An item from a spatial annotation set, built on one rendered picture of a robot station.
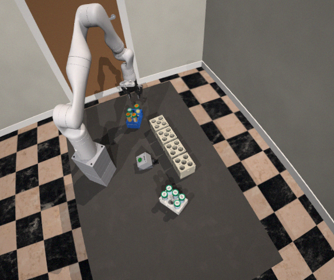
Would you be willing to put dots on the cream square bucket adapter with holes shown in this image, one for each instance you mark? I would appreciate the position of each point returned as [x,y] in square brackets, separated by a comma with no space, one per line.
[157,124]
[165,136]
[174,149]

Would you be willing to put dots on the blue tube rack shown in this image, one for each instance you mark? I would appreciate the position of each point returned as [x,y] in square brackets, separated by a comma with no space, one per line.
[137,124]

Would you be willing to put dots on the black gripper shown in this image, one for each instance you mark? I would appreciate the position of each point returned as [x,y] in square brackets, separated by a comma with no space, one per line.
[135,88]

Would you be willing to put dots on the white tube rack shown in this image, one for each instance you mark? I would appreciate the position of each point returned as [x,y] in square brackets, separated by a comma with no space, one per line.
[170,204]

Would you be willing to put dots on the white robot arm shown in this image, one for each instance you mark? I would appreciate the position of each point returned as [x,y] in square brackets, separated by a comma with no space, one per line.
[68,118]

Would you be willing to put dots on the cream tube adapter with holes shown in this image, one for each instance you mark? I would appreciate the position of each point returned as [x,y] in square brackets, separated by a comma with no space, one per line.
[183,165]

